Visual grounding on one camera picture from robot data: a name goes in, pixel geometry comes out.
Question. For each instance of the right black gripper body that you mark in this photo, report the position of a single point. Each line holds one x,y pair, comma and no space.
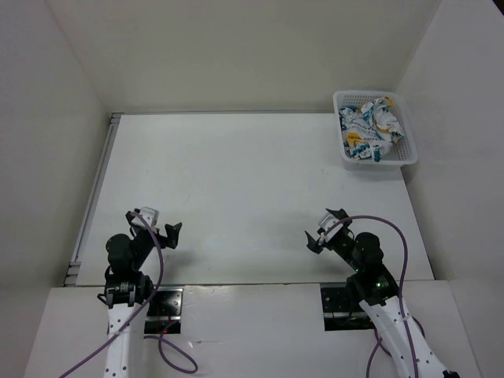
342,246

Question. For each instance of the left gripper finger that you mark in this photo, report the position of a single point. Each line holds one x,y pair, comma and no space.
135,224
172,235

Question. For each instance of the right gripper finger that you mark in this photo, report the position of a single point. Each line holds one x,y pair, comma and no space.
315,245
339,214

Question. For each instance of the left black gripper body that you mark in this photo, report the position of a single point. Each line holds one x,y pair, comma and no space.
143,242

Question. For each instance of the printed white teal yellow shorts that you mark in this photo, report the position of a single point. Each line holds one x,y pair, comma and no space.
370,131

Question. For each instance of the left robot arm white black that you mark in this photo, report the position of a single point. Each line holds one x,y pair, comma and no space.
128,291

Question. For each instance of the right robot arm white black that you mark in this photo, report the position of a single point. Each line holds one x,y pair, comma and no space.
379,294

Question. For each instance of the white plastic mesh basket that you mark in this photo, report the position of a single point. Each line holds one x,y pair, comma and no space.
403,153

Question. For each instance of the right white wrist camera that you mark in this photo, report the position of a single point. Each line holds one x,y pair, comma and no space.
329,225

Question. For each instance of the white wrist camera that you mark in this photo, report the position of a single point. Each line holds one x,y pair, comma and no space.
329,225
147,215

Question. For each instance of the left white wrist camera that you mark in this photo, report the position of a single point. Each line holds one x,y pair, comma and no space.
147,215

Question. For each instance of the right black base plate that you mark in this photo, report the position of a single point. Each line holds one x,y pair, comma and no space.
341,313

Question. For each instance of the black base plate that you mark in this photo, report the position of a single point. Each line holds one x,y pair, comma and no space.
164,313
341,313

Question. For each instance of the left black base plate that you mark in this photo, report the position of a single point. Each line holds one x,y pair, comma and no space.
164,313

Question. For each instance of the aluminium table edge rail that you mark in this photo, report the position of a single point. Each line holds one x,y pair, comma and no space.
72,271

